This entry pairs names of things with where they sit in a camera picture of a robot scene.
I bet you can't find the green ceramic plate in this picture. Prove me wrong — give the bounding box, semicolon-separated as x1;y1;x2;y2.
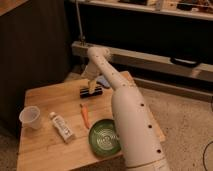
88;119;121;157

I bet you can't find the upper shelf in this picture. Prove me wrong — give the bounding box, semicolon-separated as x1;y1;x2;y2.
69;0;213;21

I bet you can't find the metal pole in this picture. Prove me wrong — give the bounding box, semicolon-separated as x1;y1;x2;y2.
75;0;85;46

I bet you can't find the dark wooden cabinet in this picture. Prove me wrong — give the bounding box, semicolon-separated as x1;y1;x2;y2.
0;0;70;134

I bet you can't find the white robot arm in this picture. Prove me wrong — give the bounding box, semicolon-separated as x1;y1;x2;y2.
83;46;170;171

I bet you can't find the long metal case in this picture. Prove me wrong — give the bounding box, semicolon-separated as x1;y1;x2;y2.
71;40;213;83

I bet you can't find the orange carrot toy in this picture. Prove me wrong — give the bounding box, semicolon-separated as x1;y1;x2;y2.
80;104;90;129

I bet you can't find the translucent plastic cup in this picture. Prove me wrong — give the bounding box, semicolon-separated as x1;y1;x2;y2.
19;106;41;130

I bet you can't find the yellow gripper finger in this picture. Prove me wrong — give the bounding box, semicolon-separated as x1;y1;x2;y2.
86;79;90;87
88;80;95;93

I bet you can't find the black case handle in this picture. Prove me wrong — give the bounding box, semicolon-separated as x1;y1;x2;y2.
170;57;201;68

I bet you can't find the blue cloth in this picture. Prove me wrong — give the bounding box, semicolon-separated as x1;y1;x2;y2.
97;75;110;89

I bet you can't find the white tube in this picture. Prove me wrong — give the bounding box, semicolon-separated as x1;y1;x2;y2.
49;112;74;143

